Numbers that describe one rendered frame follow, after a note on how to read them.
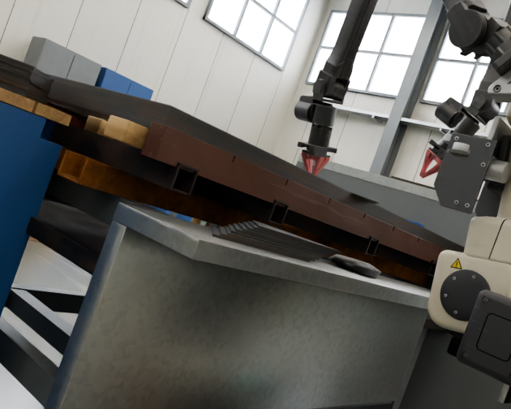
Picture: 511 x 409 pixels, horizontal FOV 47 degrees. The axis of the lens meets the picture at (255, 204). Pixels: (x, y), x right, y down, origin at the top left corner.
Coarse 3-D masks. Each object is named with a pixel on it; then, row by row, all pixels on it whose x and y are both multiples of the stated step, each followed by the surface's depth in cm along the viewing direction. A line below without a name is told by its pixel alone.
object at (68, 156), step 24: (72, 168) 114; (96, 168) 109; (120, 192) 114; (144, 192) 119; (168, 192) 123; (192, 192) 139; (192, 216) 130; (216, 216) 136; (240, 216) 142; (312, 240) 167; (384, 264) 203
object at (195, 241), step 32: (128, 224) 93; (160, 224) 88; (192, 224) 105; (192, 256) 83; (224, 256) 88; (256, 256) 93; (288, 256) 111; (352, 288) 118; (384, 288) 129; (416, 288) 171
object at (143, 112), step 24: (48, 96) 130; (72, 96) 124; (96, 96) 119; (120, 96) 114; (144, 120) 107; (168, 120) 104; (192, 120) 108; (216, 144) 114; (240, 144) 119; (264, 168) 126; (288, 168) 132; (336, 192) 149; (384, 216) 171; (432, 240) 200
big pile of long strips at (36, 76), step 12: (0, 60) 108; (12, 60) 108; (0, 72) 108; (12, 72) 108; (24, 72) 108; (36, 72) 111; (0, 84) 107; (12, 84) 107; (24, 84) 108; (36, 84) 112; (48, 84) 120; (24, 96) 108; (36, 96) 114
